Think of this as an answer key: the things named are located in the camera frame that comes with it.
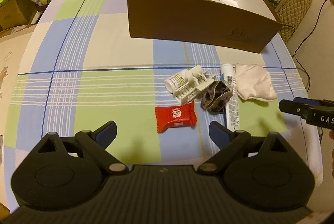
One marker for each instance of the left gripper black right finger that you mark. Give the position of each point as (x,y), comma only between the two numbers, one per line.
(233,146)

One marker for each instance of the dark fuzzy scrunchie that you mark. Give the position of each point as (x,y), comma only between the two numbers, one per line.
(216,96)

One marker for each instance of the quilted beige chair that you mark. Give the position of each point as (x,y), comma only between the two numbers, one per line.
(291,13)

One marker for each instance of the white cream tube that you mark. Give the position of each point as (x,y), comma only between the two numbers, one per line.
(231,107)

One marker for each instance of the checkered bed sheet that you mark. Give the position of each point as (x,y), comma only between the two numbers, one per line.
(81,69)

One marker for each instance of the red candy packet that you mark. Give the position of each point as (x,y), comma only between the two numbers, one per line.
(175,116)

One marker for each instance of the small white medicine bottle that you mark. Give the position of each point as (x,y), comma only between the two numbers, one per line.
(176,81)

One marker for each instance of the white sock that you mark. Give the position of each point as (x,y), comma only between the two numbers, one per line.
(253,82)

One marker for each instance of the brown cardboard storage box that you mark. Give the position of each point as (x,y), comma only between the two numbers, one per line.
(247,25)

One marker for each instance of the person's right hand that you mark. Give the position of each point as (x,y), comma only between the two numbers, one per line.
(331,136)

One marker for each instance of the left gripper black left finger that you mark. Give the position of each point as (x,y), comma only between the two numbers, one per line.
(94,145)

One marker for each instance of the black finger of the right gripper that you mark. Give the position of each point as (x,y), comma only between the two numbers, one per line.
(307,101)
(293,108)

